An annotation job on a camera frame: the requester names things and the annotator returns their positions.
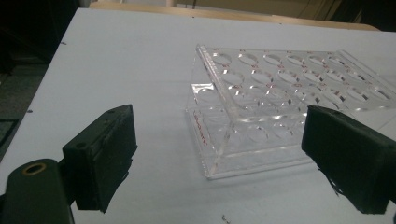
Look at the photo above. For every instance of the clear acrylic tube rack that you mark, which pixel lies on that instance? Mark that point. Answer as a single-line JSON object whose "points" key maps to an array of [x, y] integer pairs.
{"points": [[249, 77]]}

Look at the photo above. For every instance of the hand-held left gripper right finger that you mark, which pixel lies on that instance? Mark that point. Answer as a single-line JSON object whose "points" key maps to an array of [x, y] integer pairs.
{"points": [[348, 158]]}

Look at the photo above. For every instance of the wooden table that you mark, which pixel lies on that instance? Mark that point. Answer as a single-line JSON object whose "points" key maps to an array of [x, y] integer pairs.
{"points": [[218, 14]]}

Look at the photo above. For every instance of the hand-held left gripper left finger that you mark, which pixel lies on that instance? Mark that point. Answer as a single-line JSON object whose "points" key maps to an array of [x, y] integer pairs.
{"points": [[99, 155]]}

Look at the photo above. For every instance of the light wooden cabinet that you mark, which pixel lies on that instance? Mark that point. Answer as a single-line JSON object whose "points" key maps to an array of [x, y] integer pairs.
{"points": [[249, 6]]}

